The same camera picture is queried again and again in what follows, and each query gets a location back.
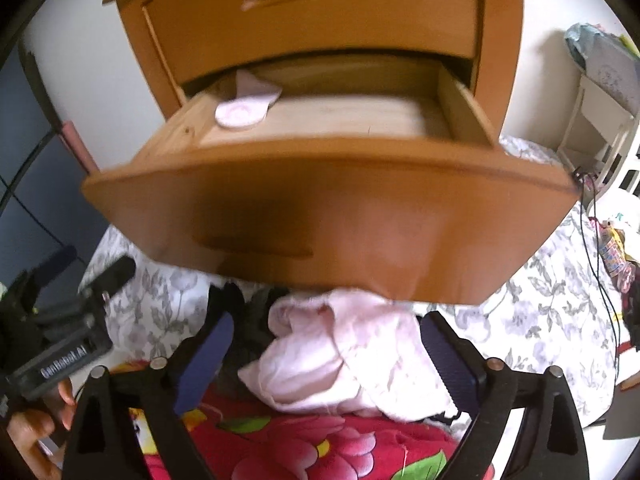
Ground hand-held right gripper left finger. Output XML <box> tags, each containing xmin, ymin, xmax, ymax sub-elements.
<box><xmin>62</xmin><ymin>311</ymin><xmax>236</xmax><ymax>480</ymax></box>

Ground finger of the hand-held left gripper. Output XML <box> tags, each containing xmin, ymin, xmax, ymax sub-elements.
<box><xmin>80</xmin><ymin>255</ymin><xmax>137</xmax><ymax>306</ymax></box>
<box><xmin>30</xmin><ymin>245</ymin><xmax>78</xmax><ymax>286</ymax></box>

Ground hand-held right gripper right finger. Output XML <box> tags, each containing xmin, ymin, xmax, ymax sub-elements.
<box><xmin>420</xmin><ymin>310</ymin><xmax>590</xmax><ymax>480</ymax></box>

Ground dark cloth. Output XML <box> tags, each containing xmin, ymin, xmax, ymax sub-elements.
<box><xmin>207</xmin><ymin>282</ymin><xmax>281</xmax><ymax>401</ymax></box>

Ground pink garment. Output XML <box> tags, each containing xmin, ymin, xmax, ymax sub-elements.
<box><xmin>237</xmin><ymin>287</ymin><xmax>453</xmax><ymax>418</ymax></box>

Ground wooden nightstand drawer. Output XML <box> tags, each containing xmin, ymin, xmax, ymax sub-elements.
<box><xmin>81</xmin><ymin>55</ymin><xmax>581</xmax><ymax>306</ymax></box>
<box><xmin>142</xmin><ymin>0</ymin><xmax>481</xmax><ymax>86</ymax></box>

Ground person's left hand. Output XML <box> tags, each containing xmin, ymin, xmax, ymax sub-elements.
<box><xmin>7</xmin><ymin>377</ymin><xmax>77</xmax><ymax>480</ymax></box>

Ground grey floral white blanket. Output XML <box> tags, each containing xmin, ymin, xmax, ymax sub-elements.
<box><xmin>82</xmin><ymin>135</ymin><xmax>621</xmax><ymax>428</ymax></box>

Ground red floral blanket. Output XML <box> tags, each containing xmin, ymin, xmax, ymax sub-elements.
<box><xmin>107</xmin><ymin>360</ymin><xmax>496</xmax><ymax>480</ymax></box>

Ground pink board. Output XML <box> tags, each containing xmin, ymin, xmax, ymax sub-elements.
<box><xmin>60</xmin><ymin>120</ymin><xmax>101</xmax><ymax>173</ymax></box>

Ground colourful snack packet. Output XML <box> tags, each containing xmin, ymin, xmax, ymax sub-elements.
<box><xmin>597</xmin><ymin>220</ymin><xmax>633</xmax><ymax>291</ymax></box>

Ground pink white socks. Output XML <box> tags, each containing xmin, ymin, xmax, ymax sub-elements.
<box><xmin>215</xmin><ymin>70</ymin><xmax>283</xmax><ymax>130</ymax></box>

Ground white shelf unit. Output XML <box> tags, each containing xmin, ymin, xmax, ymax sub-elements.
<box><xmin>557</xmin><ymin>72</ymin><xmax>638</xmax><ymax>181</ymax></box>

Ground wooden nightstand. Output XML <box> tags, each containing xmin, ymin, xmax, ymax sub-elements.
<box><xmin>102</xmin><ymin>0</ymin><xmax>524</xmax><ymax>151</ymax></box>

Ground pale printed box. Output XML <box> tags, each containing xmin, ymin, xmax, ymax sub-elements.
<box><xmin>565</xmin><ymin>22</ymin><xmax>640</xmax><ymax>116</ymax></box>

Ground black cable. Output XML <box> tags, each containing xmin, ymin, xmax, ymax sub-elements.
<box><xmin>572</xmin><ymin>167</ymin><xmax>626</xmax><ymax>391</ymax></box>

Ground white lattice frame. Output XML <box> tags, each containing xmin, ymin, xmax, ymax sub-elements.
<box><xmin>587</xmin><ymin>125</ymin><xmax>640</xmax><ymax>211</ymax></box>

